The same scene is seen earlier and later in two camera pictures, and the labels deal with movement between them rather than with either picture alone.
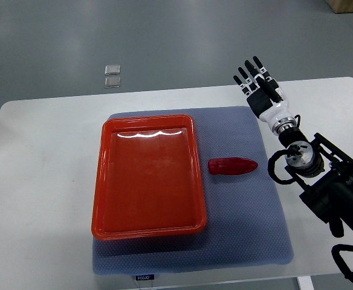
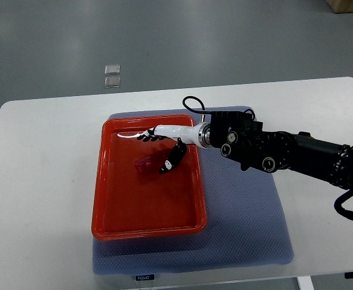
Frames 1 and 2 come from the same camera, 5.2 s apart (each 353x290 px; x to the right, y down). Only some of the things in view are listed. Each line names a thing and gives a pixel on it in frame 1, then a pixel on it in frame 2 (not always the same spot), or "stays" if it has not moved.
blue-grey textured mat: x=246 y=225 stays
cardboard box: x=349 y=6 stays
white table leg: x=306 y=283 stays
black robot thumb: x=270 y=86 -> x=176 y=155
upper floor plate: x=112 y=69 stays
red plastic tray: x=148 y=179 stays
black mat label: x=145 y=277 stays
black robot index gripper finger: x=262 y=69 -> x=152 y=132
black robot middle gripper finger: x=254 y=72 -> x=141 y=136
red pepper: x=231 y=165 -> x=153 y=164
